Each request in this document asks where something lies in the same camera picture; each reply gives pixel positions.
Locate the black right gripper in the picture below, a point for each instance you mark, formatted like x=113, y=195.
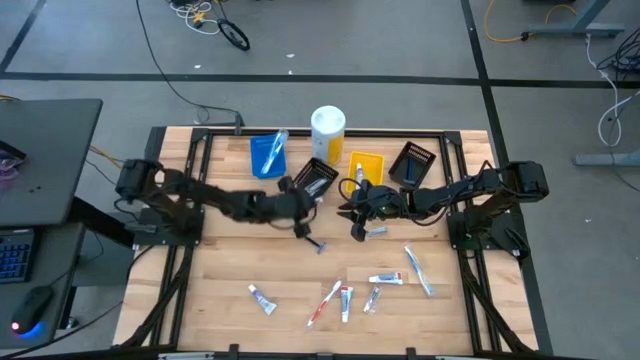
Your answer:
x=382, y=205

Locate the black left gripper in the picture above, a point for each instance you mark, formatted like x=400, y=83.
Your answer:
x=290, y=207

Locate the small white toothpaste tube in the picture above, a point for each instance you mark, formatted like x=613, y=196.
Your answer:
x=359, y=172
x=385, y=278
x=262, y=299
x=346, y=302

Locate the green toothbrush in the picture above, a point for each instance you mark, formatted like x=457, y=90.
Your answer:
x=269, y=162

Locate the blue toothbrush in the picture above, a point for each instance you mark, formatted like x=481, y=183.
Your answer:
x=418, y=271
x=280, y=142

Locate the toothbrushes and toothpaste tubes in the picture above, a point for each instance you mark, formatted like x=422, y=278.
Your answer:
x=372, y=300

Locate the red toothbrush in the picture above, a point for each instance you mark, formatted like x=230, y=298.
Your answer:
x=325, y=302

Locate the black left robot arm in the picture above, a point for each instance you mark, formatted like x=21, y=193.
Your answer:
x=210, y=197

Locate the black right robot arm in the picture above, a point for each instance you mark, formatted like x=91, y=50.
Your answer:
x=460, y=192

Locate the black plastic basket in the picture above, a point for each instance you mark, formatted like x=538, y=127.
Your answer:
x=424, y=170
x=320, y=170

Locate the yellow plastic basket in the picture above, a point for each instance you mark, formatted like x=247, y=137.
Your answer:
x=372, y=170

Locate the blue plastic basket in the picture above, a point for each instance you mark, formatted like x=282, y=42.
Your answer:
x=256, y=155

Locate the white wipes canister yellow label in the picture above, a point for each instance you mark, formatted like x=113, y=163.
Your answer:
x=327, y=130

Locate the dark grey desk top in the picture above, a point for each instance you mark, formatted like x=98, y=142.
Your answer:
x=60, y=260

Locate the grey table leg foot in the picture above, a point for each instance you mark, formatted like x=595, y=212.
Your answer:
x=610, y=160
x=575, y=28

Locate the black desk top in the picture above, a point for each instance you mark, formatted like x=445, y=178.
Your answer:
x=50, y=160

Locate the black computer mouse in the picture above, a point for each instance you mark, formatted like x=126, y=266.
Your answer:
x=32, y=305

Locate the black backlit keyboard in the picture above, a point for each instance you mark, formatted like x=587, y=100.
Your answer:
x=15, y=257

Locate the purple item on desk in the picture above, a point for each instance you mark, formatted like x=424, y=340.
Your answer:
x=7, y=172

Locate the flat black item on desk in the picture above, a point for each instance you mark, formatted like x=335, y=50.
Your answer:
x=10, y=150

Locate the short black post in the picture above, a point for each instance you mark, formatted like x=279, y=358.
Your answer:
x=239, y=122

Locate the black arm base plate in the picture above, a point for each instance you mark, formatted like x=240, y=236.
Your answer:
x=150, y=237
x=515, y=240

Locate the black corner bracket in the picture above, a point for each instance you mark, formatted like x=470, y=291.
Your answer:
x=154, y=145

